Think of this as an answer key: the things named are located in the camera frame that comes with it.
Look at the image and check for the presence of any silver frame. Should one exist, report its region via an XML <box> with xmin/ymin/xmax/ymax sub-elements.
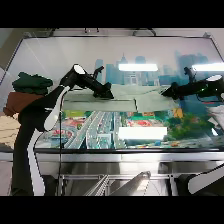
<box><xmin>0</xmin><ymin>28</ymin><xmax>224</xmax><ymax>197</ymax></box>

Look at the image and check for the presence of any pale green T-shirt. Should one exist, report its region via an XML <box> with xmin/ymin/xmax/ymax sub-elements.
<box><xmin>61</xmin><ymin>83</ymin><xmax>181</xmax><ymax>114</ymax></box>

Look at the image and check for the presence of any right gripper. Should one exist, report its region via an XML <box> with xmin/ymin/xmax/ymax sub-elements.
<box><xmin>161</xmin><ymin>83</ymin><xmax>184</xmax><ymax>100</ymax></box>

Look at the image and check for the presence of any cream garment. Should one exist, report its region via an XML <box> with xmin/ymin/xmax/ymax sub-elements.
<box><xmin>0</xmin><ymin>112</ymin><xmax>22</xmax><ymax>152</ymax></box>

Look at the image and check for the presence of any brown garment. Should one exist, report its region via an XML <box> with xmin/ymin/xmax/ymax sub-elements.
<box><xmin>2</xmin><ymin>91</ymin><xmax>47</xmax><ymax>118</ymax></box>

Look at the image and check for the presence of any dark green garment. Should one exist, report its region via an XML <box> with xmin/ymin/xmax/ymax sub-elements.
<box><xmin>11</xmin><ymin>71</ymin><xmax>55</xmax><ymax>96</ymax></box>

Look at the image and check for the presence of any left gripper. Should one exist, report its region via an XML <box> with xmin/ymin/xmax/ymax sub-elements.
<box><xmin>92</xmin><ymin>82</ymin><xmax>115</xmax><ymax>100</ymax></box>

